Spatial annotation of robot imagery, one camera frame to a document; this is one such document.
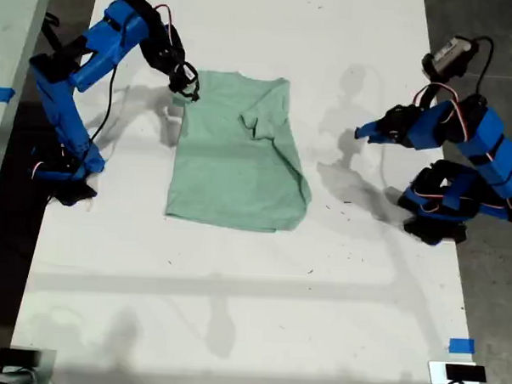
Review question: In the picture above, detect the pale green t-shirt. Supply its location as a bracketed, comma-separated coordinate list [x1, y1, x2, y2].
[163, 68, 318, 236]

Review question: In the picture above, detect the black stand leg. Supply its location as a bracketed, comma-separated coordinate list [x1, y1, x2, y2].
[39, 14, 65, 54]

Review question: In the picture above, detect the pale grey side table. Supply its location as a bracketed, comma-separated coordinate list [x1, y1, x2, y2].
[0, 0, 55, 230]

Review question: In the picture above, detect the small black box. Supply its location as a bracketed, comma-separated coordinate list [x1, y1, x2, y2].
[444, 364, 487, 381]
[0, 347, 41, 367]

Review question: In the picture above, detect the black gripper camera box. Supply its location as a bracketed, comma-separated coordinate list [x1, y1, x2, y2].
[421, 33, 481, 79]
[166, 59, 202, 104]

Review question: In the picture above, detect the short black camera stalk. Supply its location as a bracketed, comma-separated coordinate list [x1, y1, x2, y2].
[417, 73, 440, 111]

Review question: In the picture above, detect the black camera cable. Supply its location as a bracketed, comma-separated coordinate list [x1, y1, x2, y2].
[87, 60, 121, 147]
[467, 34, 497, 101]

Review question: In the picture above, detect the silver metal bracket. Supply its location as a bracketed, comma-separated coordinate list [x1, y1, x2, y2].
[7, 347, 58, 384]
[427, 359, 494, 384]

